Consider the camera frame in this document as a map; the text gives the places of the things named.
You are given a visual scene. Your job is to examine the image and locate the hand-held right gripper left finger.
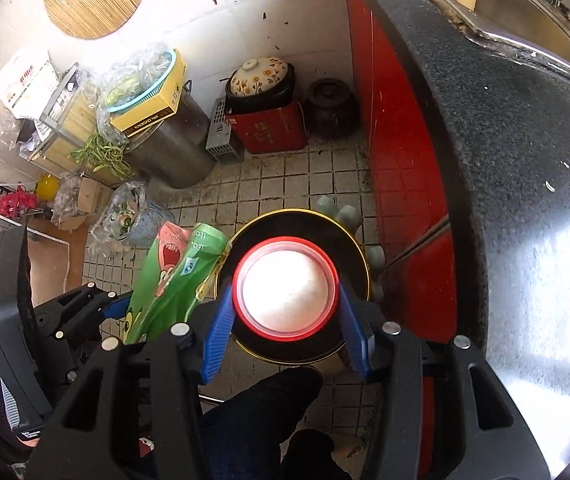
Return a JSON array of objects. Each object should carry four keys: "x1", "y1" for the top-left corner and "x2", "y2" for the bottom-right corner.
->
[{"x1": 25, "y1": 285, "x2": 238, "y2": 480}]

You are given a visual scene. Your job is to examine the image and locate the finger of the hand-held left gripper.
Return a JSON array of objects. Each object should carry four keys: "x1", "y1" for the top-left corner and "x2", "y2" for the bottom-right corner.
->
[
  {"x1": 48, "y1": 330, "x2": 103, "y2": 386},
  {"x1": 34, "y1": 282, "x2": 134, "y2": 333}
]

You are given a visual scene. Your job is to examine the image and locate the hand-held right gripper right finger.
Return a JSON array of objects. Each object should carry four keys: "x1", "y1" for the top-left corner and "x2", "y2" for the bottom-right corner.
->
[{"x1": 337, "y1": 285, "x2": 550, "y2": 480}]

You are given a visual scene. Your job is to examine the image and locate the green snack packet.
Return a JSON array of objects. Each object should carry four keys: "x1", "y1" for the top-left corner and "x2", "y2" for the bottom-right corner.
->
[{"x1": 124, "y1": 222, "x2": 232, "y2": 347}]

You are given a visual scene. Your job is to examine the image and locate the white cup with red rim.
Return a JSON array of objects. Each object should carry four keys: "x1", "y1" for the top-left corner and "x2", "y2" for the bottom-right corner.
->
[{"x1": 231, "y1": 239, "x2": 340, "y2": 345}]

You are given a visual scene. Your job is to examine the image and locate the black bin with gold rim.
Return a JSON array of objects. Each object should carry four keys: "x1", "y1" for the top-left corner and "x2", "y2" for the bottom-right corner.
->
[{"x1": 212, "y1": 208, "x2": 372, "y2": 365}]

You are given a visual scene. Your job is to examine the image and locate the person's left forearm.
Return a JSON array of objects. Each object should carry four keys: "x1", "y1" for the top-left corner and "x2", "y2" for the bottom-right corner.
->
[{"x1": 0, "y1": 375, "x2": 41, "y2": 461}]

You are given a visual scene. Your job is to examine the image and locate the red cabinet door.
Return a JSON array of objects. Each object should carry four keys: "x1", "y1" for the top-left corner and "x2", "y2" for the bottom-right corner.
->
[
  {"x1": 377, "y1": 225, "x2": 460, "y2": 480},
  {"x1": 369, "y1": 10, "x2": 452, "y2": 253}
]

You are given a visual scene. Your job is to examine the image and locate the pale green bottle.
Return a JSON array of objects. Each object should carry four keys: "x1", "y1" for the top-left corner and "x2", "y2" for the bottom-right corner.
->
[
  {"x1": 336, "y1": 203, "x2": 364, "y2": 236},
  {"x1": 314, "y1": 195, "x2": 338, "y2": 221},
  {"x1": 365, "y1": 245, "x2": 387, "y2": 301}
]

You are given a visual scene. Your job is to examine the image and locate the clear plastic bag of scraps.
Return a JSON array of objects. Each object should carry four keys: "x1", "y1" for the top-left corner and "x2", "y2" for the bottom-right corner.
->
[{"x1": 89, "y1": 181, "x2": 177, "y2": 257}]

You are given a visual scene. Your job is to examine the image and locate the person's trousered leg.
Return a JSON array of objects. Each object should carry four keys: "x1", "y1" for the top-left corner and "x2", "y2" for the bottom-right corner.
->
[{"x1": 199, "y1": 365, "x2": 353, "y2": 480}]

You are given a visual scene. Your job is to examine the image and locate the red plastic object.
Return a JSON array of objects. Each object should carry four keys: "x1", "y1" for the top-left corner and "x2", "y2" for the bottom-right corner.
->
[{"x1": 0, "y1": 186, "x2": 42, "y2": 219}]

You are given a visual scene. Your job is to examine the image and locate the small cardboard box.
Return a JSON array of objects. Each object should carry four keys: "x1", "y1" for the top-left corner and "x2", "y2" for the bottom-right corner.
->
[{"x1": 52, "y1": 175, "x2": 114, "y2": 231}]

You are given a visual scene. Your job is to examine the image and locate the yellow plastic bottle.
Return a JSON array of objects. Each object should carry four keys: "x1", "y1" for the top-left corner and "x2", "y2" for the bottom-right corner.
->
[{"x1": 34, "y1": 173, "x2": 61, "y2": 201}]

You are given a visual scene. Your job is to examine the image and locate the green vegetable stems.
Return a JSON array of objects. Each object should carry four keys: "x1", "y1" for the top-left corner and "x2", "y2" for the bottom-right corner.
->
[{"x1": 72, "y1": 131, "x2": 134, "y2": 179}]

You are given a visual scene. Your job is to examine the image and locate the large steel pot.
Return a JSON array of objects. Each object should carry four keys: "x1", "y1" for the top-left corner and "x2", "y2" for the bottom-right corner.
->
[{"x1": 124, "y1": 80, "x2": 219, "y2": 191}]

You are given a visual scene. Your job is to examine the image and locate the grey plastic grille box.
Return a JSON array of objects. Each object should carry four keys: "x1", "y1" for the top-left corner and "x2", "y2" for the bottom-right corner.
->
[{"x1": 205, "y1": 98, "x2": 244, "y2": 164}]

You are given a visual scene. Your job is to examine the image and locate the red tin box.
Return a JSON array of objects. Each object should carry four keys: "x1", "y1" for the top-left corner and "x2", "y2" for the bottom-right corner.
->
[{"x1": 226, "y1": 100, "x2": 309, "y2": 155}]

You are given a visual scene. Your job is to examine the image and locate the white printed paper bag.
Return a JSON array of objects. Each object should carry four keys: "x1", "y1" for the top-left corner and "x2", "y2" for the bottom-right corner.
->
[{"x1": 0, "y1": 49, "x2": 62, "y2": 122}]

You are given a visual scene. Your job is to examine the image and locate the dark clay jar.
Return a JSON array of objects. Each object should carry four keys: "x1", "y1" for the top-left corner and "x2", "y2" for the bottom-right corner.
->
[{"x1": 306, "y1": 78, "x2": 359, "y2": 139}]

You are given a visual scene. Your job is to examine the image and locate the blue plastic basket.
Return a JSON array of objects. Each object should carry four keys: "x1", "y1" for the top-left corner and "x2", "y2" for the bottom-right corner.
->
[{"x1": 106, "y1": 50, "x2": 177, "y2": 114}]

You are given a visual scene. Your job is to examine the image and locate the black pot with floral lid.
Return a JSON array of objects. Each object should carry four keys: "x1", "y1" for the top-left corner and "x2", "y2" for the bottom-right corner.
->
[{"x1": 223, "y1": 56, "x2": 297, "y2": 116}]

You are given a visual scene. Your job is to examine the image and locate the steel sink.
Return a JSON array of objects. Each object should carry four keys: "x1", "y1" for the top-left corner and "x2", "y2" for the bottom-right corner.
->
[{"x1": 475, "y1": 0, "x2": 570, "y2": 98}]

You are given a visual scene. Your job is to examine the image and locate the wooden crate with metal frame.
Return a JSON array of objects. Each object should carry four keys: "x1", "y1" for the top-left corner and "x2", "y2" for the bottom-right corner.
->
[{"x1": 29, "y1": 62, "x2": 118, "y2": 187}]

